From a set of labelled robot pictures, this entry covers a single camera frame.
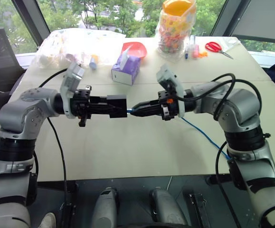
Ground blue Ethernet cable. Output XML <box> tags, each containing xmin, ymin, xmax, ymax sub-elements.
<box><xmin>127</xmin><ymin>107</ymin><xmax>232</xmax><ymax>161</ymax></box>

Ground clear bag of colourful candy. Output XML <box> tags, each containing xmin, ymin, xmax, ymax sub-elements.
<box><xmin>154</xmin><ymin>0</ymin><xmax>198</xmax><ymax>63</ymax></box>

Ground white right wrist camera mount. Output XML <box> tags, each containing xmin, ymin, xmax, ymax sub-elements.
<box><xmin>156</xmin><ymin>63</ymin><xmax>186</xmax><ymax>119</ymax></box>

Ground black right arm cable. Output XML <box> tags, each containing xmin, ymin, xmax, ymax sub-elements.
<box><xmin>175</xmin><ymin>73</ymin><xmax>263</xmax><ymax>228</ymax></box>

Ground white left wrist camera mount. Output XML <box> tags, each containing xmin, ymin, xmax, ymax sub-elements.
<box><xmin>59</xmin><ymin>62</ymin><xmax>85</xmax><ymax>119</ymax></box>

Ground small black box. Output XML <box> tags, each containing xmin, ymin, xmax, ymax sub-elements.
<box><xmin>106</xmin><ymin>94</ymin><xmax>128</xmax><ymax>119</ymax></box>

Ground clear plastic sleeve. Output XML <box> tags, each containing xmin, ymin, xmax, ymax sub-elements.
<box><xmin>219</xmin><ymin>36</ymin><xmax>242</xmax><ymax>54</ymax></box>

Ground white plastic bag of items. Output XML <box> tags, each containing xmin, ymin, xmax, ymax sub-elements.
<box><xmin>32</xmin><ymin>28</ymin><xmax>126</xmax><ymax>70</ymax></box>

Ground dark window frame pillar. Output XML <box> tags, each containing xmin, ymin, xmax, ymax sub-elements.
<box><xmin>209</xmin><ymin>0</ymin><xmax>244</xmax><ymax>38</ymax></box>
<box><xmin>10</xmin><ymin>0</ymin><xmax>51</xmax><ymax>36</ymax></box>

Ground red handled scissors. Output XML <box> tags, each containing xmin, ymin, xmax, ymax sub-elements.
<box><xmin>204</xmin><ymin>41</ymin><xmax>234</xmax><ymax>60</ymax></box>

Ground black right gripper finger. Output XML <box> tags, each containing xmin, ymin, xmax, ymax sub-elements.
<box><xmin>132</xmin><ymin>100</ymin><xmax>161</xmax><ymax>111</ymax></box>
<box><xmin>131</xmin><ymin>107</ymin><xmax>162</xmax><ymax>118</ymax></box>

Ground orange yellow plastic cup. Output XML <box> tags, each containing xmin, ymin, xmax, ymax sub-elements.
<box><xmin>162</xmin><ymin>0</ymin><xmax>194</xmax><ymax>18</ymax></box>

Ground blue capped marker pen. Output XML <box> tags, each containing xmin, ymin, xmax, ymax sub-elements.
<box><xmin>184</xmin><ymin>35</ymin><xmax>196</xmax><ymax>60</ymax></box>

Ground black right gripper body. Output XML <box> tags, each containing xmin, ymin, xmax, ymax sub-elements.
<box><xmin>158</xmin><ymin>90</ymin><xmax>179</xmax><ymax>121</ymax></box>

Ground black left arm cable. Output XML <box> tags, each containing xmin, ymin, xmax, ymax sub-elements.
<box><xmin>38</xmin><ymin>68</ymin><xmax>69</xmax><ymax>207</ymax></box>

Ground dark grey rounded shape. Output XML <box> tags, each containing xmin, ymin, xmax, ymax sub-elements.
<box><xmin>149</xmin><ymin>187</ymin><xmax>188</xmax><ymax>228</ymax></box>
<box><xmin>90</xmin><ymin>187</ymin><xmax>119</xmax><ymax>228</ymax></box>

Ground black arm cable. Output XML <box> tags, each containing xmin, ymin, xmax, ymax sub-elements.
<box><xmin>38</xmin><ymin>68</ymin><xmax>69</xmax><ymax>207</ymax></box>
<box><xmin>175</xmin><ymin>73</ymin><xmax>263</xmax><ymax>228</ymax></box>

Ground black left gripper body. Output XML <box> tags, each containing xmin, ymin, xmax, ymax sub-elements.
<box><xmin>70</xmin><ymin>85</ymin><xmax>92</xmax><ymax>127</ymax></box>

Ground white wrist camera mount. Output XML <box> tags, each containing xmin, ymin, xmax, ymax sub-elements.
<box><xmin>156</xmin><ymin>63</ymin><xmax>186</xmax><ymax>119</ymax></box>
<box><xmin>59</xmin><ymin>62</ymin><xmax>85</xmax><ymax>119</ymax></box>

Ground small blue orange bottle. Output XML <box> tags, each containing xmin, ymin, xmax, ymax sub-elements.
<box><xmin>89</xmin><ymin>54</ymin><xmax>99</xmax><ymax>71</ymax></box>

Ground black metal bracket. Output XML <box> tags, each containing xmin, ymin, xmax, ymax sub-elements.
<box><xmin>188</xmin><ymin>192</ymin><xmax>211</xmax><ymax>228</ymax></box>

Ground purple tissue box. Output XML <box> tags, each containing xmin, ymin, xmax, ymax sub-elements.
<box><xmin>111</xmin><ymin>45</ymin><xmax>142</xmax><ymax>86</ymax></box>

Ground red plastic bowl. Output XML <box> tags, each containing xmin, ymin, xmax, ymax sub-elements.
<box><xmin>122</xmin><ymin>41</ymin><xmax>148</xmax><ymax>60</ymax></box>

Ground white shoe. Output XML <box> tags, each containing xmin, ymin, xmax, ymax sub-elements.
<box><xmin>37</xmin><ymin>212</ymin><xmax>57</xmax><ymax>228</ymax></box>

